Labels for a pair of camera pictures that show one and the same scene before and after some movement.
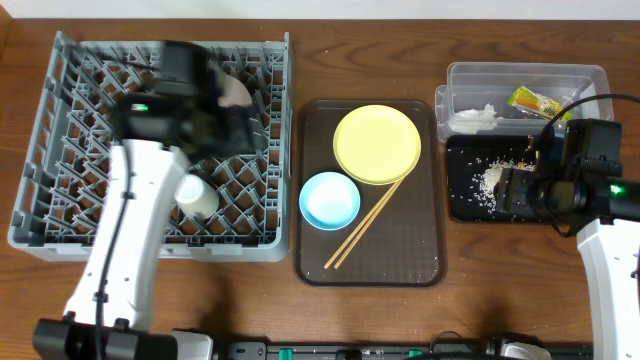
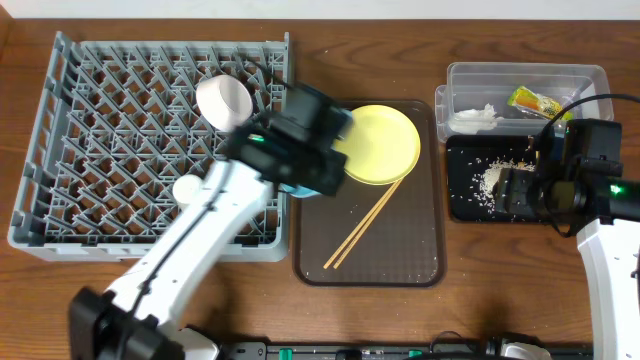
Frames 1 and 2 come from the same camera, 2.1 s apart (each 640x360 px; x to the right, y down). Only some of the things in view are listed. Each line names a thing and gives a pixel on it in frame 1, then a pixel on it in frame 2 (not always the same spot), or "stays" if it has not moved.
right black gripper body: x=507 y=190 stays
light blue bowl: x=329 y=201 → x=298 y=191
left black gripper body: x=240 y=128 → x=326 y=163
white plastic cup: x=195 y=196 stays
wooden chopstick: x=360 y=235 stays
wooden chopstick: x=342 y=248 stays
